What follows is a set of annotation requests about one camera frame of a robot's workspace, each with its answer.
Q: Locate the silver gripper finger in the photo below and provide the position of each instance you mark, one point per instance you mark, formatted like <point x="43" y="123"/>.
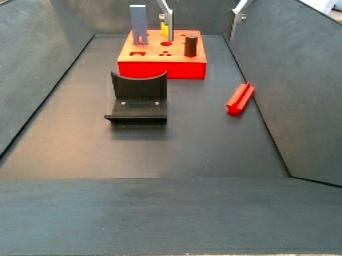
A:
<point x="166" y="17"/>
<point x="238" y="16"/>

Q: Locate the red star prism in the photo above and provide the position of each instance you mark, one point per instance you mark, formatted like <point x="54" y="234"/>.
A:
<point x="240" y="99"/>

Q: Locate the red peg board base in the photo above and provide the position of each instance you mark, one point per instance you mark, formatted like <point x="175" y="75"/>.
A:
<point x="143" y="61"/>

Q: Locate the yellow cylinder peg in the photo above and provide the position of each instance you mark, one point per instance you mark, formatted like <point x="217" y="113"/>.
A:
<point x="165" y="29"/>

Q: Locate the blue slotted block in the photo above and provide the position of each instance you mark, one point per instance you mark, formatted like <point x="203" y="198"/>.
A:
<point x="139" y="24"/>

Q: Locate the dark brown hexagonal peg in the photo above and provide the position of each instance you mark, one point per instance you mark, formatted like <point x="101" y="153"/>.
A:
<point x="190" y="45"/>

